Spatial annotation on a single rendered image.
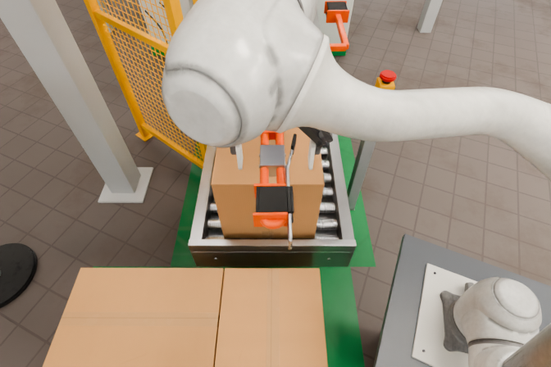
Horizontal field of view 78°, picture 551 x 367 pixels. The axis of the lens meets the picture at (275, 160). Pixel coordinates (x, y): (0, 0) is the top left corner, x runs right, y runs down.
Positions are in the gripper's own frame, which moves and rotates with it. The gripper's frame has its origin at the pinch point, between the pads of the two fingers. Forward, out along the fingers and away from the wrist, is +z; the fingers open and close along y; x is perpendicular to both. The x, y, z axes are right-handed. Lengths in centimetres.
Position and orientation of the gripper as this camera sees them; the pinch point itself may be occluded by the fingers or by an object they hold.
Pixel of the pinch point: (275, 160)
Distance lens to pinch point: 65.7
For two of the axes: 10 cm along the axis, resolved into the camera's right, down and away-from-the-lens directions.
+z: 0.0, 6.5, 7.6
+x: 0.0, 7.6, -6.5
